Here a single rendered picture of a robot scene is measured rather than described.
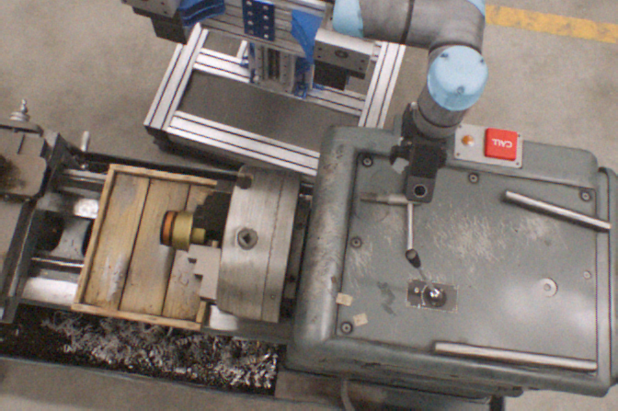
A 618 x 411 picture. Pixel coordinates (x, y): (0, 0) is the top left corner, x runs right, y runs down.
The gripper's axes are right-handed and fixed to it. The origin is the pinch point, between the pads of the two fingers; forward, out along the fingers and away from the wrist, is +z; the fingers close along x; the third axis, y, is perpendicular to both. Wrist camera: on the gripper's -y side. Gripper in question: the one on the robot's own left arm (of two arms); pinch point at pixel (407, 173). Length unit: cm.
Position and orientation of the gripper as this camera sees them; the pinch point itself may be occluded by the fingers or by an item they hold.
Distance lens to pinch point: 117.3
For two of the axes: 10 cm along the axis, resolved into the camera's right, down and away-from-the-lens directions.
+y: 1.4, -9.3, 3.4
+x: -9.9, -1.5, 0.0
